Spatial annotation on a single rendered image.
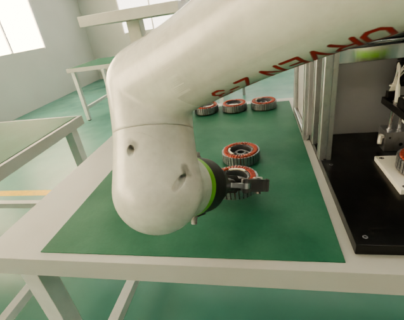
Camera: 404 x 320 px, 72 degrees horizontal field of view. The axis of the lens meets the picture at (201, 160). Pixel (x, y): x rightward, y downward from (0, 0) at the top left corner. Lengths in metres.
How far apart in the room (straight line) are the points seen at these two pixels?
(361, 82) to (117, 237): 0.77
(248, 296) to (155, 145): 1.19
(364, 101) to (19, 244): 0.98
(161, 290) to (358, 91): 1.19
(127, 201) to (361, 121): 0.79
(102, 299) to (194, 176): 1.32
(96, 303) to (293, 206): 1.17
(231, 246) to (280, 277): 0.10
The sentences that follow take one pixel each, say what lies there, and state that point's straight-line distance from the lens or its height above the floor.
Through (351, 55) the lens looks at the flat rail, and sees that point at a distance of 0.74.
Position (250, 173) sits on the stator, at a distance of 0.67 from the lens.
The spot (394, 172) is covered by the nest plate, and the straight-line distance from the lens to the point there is 0.77.
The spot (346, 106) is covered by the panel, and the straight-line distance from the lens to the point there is 0.94.
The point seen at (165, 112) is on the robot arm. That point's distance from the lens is 0.31.
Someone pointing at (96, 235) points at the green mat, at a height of 0.75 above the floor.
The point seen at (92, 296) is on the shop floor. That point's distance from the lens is 1.64.
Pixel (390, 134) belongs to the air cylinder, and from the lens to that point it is 0.87.
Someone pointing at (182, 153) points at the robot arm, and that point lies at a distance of 0.31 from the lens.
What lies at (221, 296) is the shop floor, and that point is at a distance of 1.44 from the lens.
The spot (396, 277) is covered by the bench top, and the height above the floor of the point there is 0.74.
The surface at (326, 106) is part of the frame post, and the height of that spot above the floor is 0.92.
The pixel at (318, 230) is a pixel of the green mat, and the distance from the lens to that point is 0.61.
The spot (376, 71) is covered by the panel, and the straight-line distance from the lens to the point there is 0.94.
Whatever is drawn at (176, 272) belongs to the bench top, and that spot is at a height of 0.73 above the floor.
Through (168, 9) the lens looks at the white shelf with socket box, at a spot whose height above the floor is 1.18.
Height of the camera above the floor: 1.15
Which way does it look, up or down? 27 degrees down
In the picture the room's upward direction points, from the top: 9 degrees counter-clockwise
